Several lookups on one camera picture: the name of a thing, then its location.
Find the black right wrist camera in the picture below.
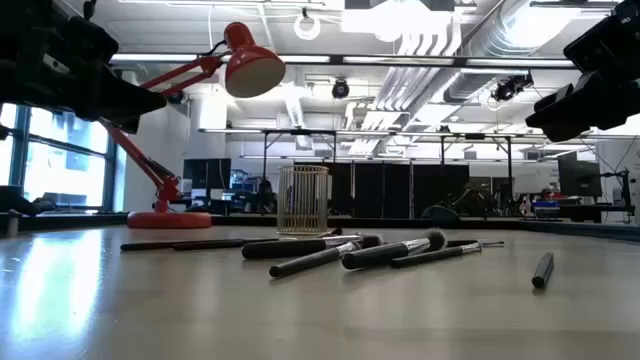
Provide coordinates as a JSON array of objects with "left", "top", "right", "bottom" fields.
[{"left": 563, "top": 17, "right": 631, "bottom": 71}]

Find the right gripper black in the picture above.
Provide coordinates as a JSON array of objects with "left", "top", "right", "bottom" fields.
[{"left": 524, "top": 69, "right": 640, "bottom": 143}]

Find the red desk lamp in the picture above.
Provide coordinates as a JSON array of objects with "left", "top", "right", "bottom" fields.
[{"left": 99, "top": 21, "right": 287, "bottom": 230}]

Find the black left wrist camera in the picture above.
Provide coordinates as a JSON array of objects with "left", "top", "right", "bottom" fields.
[{"left": 64, "top": 14, "right": 121, "bottom": 66}]

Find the black partition screen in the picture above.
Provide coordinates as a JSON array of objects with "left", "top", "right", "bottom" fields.
[{"left": 323, "top": 160, "right": 471, "bottom": 219}]

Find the fluffy-headed thick makeup brush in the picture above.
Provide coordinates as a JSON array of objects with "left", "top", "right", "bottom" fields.
[{"left": 341, "top": 228, "right": 448, "bottom": 271}]

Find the black computer monitor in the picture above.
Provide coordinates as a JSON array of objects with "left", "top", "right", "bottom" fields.
[
  {"left": 182, "top": 158, "right": 233, "bottom": 190},
  {"left": 558, "top": 152, "right": 604, "bottom": 199}
]

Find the person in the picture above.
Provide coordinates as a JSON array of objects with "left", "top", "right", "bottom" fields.
[{"left": 254, "top": 179, "right": 276, "bottom": 214}]

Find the black ceiling camera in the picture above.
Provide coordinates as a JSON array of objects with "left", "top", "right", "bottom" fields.
[{"left": 491, "top": 73, "right": 535, "bottom": 103}]

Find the thick black makeup brush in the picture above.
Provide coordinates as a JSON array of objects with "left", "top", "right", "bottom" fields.
[{"left": 242, "top": 233, "right": 385, "bottom": 261}]

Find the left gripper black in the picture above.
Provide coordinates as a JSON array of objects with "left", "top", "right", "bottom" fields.
[{"left": 0, "top": 52, "right": 168, "bottom": 135}]

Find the overhead light bar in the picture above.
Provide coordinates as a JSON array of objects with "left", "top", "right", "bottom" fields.
[{"left": 109, "top": 52, "right": 576, "bottom": 70}]

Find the gold wire cup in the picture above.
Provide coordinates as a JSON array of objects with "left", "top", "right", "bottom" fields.
[{"left": 276, "top": 164, "right": 331, "bottom": 236}]

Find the white ring light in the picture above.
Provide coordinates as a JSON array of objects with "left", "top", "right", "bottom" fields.
[{"left": 293, "top": 13, "right": 322, "bottom": 42}]

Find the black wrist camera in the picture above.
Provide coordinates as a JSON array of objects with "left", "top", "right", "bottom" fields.
[
  {"left": 563, "top": 17, "right": 631, "bottom": 71},
  {"left": 64, "top": 14, "right": 121, "bottom": 66}
]

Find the large window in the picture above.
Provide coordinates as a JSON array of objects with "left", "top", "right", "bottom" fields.
[{"left": 0, "top": 102, "right": 124, "bottom": 211}]

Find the black aluminium table frame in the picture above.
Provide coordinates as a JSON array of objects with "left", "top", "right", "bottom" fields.
[{"left": 0, "top": 209, "right": 640, "bottom": 242}]

